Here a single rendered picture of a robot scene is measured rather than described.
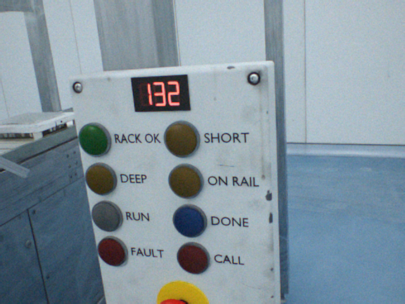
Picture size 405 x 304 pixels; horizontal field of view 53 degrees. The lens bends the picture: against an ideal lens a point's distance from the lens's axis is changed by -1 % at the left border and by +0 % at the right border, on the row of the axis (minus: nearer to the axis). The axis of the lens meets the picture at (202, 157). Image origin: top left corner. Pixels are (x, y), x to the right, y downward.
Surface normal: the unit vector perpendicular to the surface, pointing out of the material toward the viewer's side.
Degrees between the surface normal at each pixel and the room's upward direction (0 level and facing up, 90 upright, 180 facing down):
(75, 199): 90
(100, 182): 91
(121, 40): 90
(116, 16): 90
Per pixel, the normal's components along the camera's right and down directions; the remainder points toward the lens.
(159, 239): -0.29, 0.29
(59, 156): 0.96, 0.00
